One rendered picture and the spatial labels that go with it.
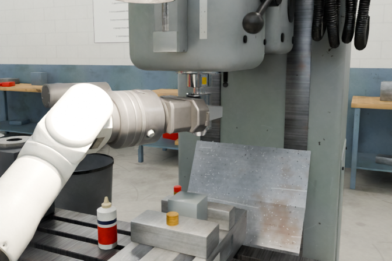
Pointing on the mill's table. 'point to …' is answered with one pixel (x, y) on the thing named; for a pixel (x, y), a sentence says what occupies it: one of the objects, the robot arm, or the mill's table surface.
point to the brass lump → (172, 218)
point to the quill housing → (205, 24)
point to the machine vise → (213, 214)
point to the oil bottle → (107, 225)
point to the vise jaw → (175, 233)
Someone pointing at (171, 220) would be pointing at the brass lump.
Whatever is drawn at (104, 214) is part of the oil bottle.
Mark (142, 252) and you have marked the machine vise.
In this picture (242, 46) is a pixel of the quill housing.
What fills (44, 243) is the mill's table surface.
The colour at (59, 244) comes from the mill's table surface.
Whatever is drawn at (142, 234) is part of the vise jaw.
